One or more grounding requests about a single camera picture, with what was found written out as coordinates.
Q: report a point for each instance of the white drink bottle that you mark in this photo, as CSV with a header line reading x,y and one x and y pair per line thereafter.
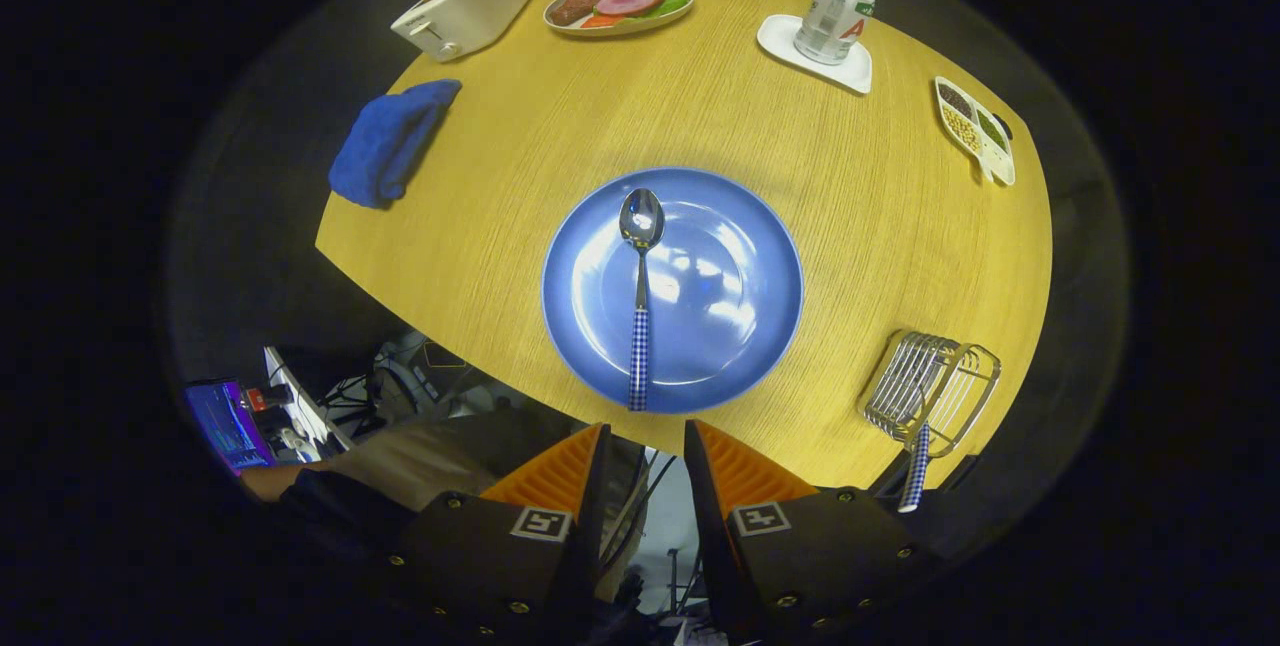
x,y
830,16

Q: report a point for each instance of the large brown meat piece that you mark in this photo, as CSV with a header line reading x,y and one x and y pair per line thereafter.
x,y
578,2

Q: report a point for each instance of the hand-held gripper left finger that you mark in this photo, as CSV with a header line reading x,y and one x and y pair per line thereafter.
x,y
595,506

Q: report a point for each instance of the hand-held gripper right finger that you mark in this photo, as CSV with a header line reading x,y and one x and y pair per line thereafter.
x,y
700,506

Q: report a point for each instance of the dark box with tan outline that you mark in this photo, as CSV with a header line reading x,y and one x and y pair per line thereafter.
x,y
445,355

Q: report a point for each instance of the green lettuce leaf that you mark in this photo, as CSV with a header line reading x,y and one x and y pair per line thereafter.
x,y
675,3

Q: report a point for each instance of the blue folded cloth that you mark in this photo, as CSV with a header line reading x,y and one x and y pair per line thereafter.
x,y
385,141

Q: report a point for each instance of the blue round plate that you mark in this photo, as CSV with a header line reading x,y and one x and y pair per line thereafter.
x,y
720,256

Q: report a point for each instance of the white square coaster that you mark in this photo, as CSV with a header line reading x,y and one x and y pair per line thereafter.
x,y
780,36

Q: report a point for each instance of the beige food plate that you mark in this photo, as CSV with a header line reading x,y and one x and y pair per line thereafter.
x,y
640,26

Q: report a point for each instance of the white divided bean dish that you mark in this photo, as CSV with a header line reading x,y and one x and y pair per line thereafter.
x,y
975,131

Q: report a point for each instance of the red tomato slice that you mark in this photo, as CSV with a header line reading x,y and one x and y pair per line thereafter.
x,y
600,21

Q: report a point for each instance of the white power strip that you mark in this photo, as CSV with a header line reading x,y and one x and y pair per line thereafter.
x,y
300,406

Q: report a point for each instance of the person's beige trousers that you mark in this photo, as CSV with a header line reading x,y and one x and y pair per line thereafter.
x,y
430,461

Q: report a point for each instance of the white toaster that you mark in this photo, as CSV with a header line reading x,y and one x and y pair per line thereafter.
x,y
470,16

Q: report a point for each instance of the phone with purple screen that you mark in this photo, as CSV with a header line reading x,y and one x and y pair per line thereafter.
x,y
225,426

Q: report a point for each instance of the pink ham slice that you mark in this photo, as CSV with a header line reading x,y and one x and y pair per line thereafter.
x,y
627,3

